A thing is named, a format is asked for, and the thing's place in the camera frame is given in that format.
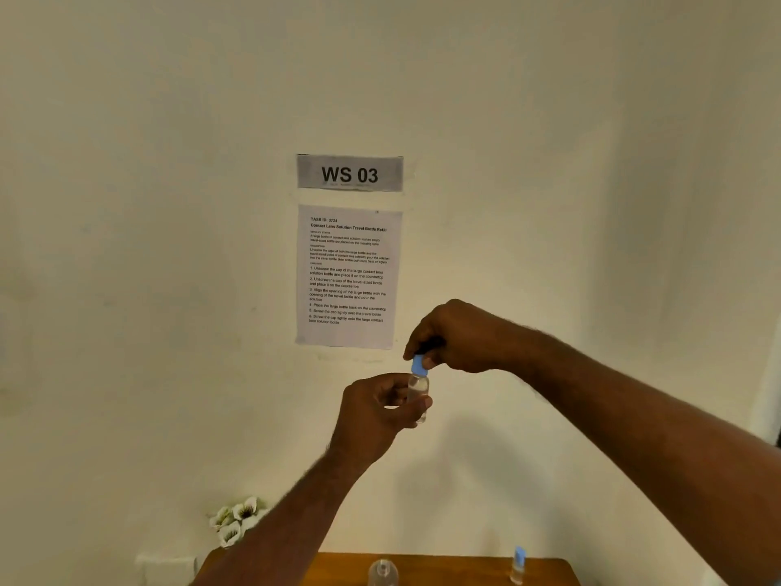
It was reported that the person's right forearm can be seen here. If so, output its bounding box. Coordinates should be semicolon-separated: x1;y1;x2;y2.
527;335;781;586

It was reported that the person's left hand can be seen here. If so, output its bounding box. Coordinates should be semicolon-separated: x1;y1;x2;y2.
329;371;433;470

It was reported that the grey wall sign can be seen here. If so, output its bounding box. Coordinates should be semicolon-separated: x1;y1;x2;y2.
297;154;404;193

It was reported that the person's left forearm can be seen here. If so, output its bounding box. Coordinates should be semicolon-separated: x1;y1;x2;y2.
190;448;364;586

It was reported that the white potted flower plant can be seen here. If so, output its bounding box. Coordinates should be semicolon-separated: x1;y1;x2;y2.
208;496;269;550

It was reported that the white wall box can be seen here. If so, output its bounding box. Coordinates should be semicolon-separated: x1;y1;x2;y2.
135;553;199;586

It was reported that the large clear solution bottle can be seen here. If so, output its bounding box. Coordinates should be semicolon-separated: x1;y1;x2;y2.
367;558;400;586

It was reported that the person's right hand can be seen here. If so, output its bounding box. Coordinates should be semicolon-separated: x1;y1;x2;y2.
402;298;544;376

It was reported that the white instruction paper sheet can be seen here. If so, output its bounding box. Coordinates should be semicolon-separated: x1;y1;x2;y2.
295;203;404;351

